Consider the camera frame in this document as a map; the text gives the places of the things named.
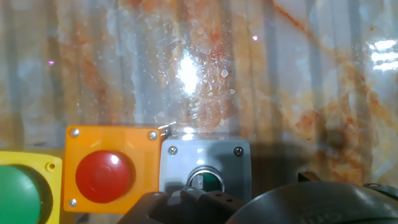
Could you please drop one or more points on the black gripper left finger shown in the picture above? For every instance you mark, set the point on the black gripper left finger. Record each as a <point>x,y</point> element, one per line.
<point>149,210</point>

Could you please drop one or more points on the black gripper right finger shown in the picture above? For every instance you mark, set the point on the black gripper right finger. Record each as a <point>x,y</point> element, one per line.
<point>208,208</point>

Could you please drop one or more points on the yellow box green button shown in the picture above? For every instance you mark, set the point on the yellow box green button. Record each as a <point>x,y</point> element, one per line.
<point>18,189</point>

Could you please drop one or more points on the orange marble pattern mat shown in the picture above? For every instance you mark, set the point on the orange marble pattern mat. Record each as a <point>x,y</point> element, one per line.
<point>217,77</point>

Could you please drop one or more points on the grey box small green button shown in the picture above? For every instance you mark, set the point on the grey box small green button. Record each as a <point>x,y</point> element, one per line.
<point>205,158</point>

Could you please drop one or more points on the orange box red button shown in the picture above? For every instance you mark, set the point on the orange box red button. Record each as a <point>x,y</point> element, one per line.
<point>104,174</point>

